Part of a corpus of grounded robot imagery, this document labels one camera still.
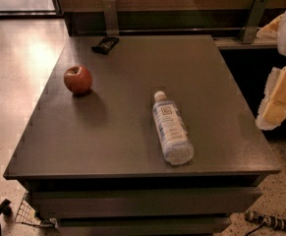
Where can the black snack bar wrapper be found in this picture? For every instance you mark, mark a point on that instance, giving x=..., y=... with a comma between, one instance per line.
x=105, y=45

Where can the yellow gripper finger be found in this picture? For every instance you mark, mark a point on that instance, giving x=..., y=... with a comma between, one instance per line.
x=272, y=110
x=271, y=29

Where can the dark grey drawer cabinet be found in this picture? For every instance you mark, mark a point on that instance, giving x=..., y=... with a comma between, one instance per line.
x=93, y=161

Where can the metal bracket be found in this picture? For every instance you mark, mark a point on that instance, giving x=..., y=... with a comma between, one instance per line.
x=110, y=17
x=248, y=33

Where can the wire mesh basket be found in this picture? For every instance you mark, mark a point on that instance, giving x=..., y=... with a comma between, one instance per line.
x=26, y=215

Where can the red apple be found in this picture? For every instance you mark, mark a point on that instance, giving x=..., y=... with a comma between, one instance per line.
x=78, y=79

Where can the left metal bracket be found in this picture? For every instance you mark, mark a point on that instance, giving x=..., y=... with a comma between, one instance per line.
x=110, y=17

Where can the right metal bracket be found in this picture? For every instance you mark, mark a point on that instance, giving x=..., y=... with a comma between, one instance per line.
x=248, y=33

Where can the clear blue-label plastic bottle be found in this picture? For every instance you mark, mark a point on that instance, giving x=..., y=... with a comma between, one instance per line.
x=172, y=133

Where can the striped power strip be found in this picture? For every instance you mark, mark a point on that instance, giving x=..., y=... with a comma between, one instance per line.
x=263, y=220

